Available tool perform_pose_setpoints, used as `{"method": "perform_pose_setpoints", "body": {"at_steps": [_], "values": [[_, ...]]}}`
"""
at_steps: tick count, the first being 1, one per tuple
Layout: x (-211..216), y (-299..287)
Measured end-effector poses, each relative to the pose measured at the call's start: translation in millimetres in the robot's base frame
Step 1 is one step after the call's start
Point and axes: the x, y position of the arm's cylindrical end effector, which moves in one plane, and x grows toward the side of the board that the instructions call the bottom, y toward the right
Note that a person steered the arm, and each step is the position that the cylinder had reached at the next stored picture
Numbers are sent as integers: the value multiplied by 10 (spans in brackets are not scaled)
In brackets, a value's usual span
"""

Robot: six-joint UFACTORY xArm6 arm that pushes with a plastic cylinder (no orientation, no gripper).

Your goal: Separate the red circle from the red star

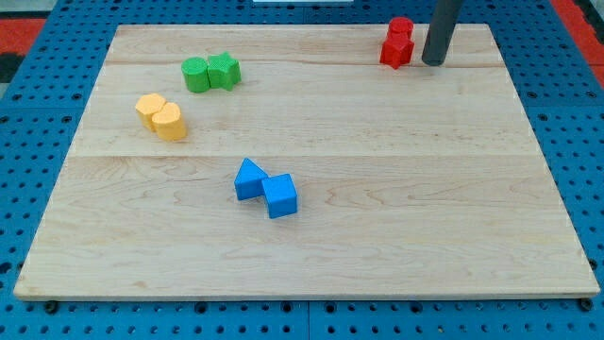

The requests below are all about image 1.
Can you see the green circle block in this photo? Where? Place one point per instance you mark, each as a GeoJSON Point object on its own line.
{"type": "Point", "coordinates": [195, 74]}

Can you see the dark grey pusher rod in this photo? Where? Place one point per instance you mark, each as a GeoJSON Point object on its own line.
{"type": "Point", "coordinates": [440, 31]}

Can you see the green star block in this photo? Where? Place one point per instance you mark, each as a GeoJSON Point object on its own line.
{"type": "Point", "coordinates": [224, 71]}

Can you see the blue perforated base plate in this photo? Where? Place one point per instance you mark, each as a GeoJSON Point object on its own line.
{"type": "Point", "coordinates": [553, 60]}

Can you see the blue cube block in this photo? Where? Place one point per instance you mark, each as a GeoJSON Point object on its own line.
{"type": "Point", "coordinates": [280, 195]}

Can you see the blue triangle block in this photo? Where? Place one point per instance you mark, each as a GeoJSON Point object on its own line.
{"type": "Point", "coordinates": [248, 182]}

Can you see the red circle block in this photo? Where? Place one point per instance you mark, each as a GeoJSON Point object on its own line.
{"type": "Point", "coordinates": [400, 27]}

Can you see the red star block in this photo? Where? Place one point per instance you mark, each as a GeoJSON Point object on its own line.
{"type": "Point", "coordinates": [396, 51]}

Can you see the yellow hexagon block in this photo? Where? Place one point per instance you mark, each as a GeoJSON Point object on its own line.
{"type": "Point", "coordinates": [147, 106]}

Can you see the wooden board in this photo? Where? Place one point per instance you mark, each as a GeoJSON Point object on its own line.
{"type": "Point", "coordinates": [412, 183]}

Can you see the yellow heart block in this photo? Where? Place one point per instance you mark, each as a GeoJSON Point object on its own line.
{"type": "Point", "coordinates": [168, 123]}

